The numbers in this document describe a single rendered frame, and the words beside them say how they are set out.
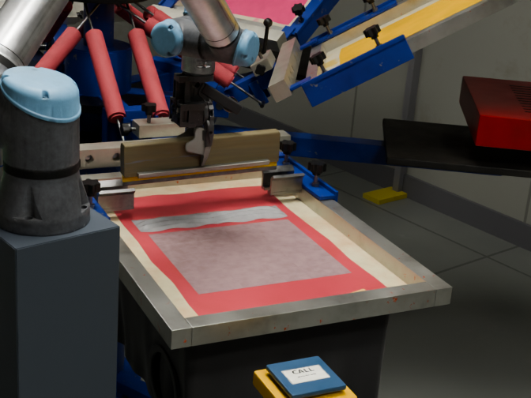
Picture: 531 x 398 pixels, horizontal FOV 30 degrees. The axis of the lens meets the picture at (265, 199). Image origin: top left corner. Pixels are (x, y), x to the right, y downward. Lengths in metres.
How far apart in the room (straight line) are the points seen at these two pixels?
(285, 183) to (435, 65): 2.78
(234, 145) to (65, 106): 0.85
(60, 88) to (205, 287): 0.60
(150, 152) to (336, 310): 0.62
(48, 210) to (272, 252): 0.71
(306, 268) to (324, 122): 3.68
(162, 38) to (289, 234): 0.52
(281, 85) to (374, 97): 2.73
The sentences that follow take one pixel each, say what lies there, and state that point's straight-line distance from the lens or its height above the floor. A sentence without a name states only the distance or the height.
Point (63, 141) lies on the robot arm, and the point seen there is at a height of 1.34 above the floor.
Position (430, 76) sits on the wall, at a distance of 5.11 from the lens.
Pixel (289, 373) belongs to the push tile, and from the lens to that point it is 1.65.
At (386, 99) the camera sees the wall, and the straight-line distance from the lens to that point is 5.33.
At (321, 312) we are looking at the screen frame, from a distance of 1.83.
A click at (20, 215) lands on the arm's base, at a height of 1.23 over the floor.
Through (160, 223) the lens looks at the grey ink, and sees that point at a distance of 2.22.
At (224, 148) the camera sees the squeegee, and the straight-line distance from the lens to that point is 2.29.
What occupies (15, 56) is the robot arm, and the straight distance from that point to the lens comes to 1.64.
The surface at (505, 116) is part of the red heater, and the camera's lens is 2.80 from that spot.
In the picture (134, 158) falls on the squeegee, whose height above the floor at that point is 1.09.
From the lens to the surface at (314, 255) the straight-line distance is 2.12.
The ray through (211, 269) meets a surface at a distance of 2.02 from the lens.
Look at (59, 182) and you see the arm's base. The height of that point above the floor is 1.28.
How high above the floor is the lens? 1.82
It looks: 21 degrees down
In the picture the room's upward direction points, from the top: 4 degrees clockwise
